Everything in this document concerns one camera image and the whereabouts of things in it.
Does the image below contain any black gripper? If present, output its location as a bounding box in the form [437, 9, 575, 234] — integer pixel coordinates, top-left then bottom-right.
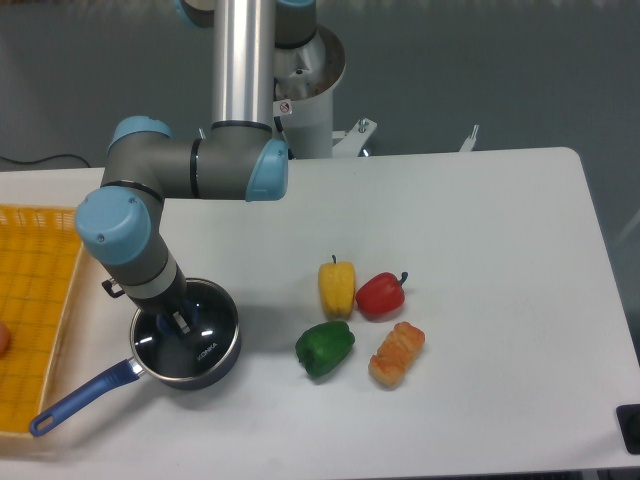
[101, 277, 191, 334]

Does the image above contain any glass lid with blue knob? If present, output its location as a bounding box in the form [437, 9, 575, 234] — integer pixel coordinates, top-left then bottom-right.
[130, 278, 241, 390]

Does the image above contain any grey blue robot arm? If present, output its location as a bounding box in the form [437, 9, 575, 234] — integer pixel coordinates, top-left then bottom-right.
[75, 1, 317, 333]

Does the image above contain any yellow plastic basket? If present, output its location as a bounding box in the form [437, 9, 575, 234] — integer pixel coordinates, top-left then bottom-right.
[1, 204, 84, 438]

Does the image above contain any green bell pepper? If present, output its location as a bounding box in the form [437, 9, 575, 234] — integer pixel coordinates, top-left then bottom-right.
[295, 321, 355, 379]

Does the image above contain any yellow bell pepper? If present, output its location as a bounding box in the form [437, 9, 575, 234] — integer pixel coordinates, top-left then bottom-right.
[318, 255, 356, 319]

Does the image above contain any orange object in basket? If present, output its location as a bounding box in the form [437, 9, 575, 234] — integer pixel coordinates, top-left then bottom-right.
[0, 322, 11, 355]

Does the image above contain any red bell pepper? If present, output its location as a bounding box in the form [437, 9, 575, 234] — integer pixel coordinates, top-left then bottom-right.
[355, 272, 408, 316]

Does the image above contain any orange bread loaf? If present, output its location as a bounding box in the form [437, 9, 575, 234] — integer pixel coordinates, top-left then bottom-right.
[368, 322, 426, 389]

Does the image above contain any black device at table edge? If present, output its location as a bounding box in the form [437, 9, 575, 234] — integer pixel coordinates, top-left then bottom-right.
[616, 404, 640, 455]

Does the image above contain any blue saucepan with handle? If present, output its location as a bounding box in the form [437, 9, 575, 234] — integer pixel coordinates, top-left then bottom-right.
[29, 278, 242, 437]

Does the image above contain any black cable on floor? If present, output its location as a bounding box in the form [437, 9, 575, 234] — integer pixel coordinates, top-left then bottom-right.
[0, 152, 92, 168]

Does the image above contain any black cable on pedestal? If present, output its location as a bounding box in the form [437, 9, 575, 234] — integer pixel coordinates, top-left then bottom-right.
[272, 79, 296, 161]

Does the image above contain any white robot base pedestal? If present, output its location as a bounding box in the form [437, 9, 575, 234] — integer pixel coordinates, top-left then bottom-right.
[197, 24, 379, 161]

